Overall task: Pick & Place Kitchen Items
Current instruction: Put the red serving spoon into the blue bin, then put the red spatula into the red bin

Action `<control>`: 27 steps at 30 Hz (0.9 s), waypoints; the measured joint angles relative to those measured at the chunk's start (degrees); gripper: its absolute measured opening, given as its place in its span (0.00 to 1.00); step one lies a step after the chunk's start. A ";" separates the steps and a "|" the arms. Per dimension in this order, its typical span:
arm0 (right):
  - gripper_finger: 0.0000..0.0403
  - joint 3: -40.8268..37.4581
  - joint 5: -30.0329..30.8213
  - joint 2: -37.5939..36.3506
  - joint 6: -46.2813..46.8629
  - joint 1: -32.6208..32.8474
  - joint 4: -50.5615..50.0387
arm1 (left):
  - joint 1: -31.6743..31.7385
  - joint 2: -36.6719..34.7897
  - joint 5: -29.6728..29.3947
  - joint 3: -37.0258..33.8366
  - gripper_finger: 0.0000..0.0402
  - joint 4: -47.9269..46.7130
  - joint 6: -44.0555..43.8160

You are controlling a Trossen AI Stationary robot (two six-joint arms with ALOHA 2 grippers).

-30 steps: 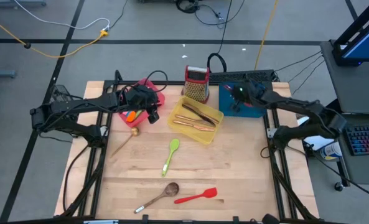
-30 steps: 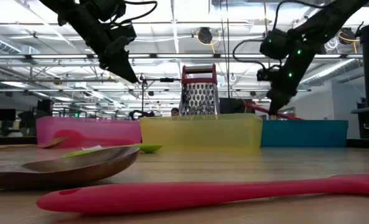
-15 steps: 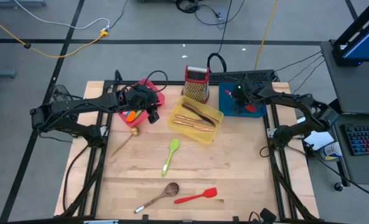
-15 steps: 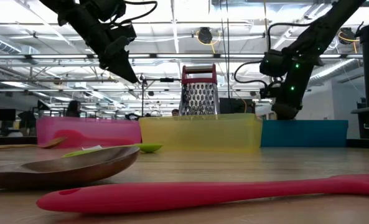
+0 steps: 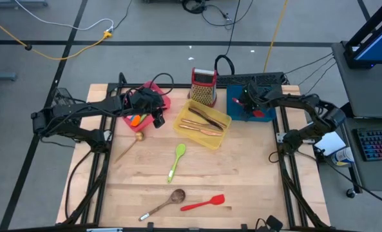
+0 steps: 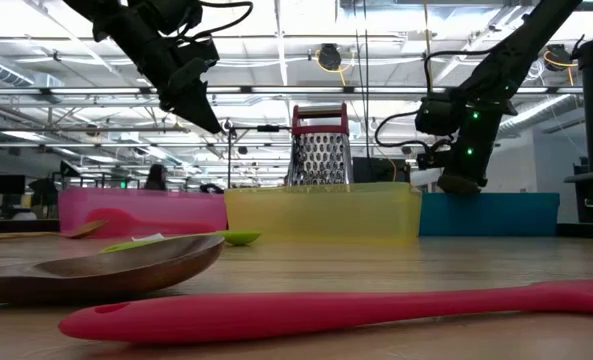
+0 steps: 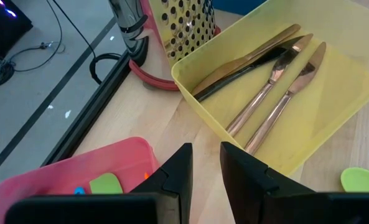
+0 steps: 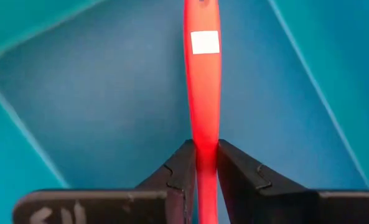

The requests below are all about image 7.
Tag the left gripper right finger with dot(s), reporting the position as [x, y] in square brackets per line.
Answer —
[243, 180]

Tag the green silicone spatula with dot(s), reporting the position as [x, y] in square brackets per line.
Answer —
[106, 184]

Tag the orange silicone spoon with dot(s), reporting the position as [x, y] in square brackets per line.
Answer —
[146, 176]

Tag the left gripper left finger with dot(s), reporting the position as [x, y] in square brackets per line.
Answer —
[179, 174]

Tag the black aluminium table frame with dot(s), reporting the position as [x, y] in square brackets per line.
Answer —
[87, 112]

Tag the yellow translucent plastic bin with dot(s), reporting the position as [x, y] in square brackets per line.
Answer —
[343, 77]

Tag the red steel box grater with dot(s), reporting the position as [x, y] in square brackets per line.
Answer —
[184, 28]

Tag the copper table knife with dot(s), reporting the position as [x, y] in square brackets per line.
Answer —
[274, 115]
[255, 99]

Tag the pink translucent plastic bin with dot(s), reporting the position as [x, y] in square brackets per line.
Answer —
[63, 174]

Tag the blue silicone spatula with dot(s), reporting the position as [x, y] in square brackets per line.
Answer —
[79, 191]

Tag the green silicone spoon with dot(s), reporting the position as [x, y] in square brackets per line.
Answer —
[361, 180]

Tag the black lit computer case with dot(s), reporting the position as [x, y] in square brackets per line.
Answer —
[3, 28]

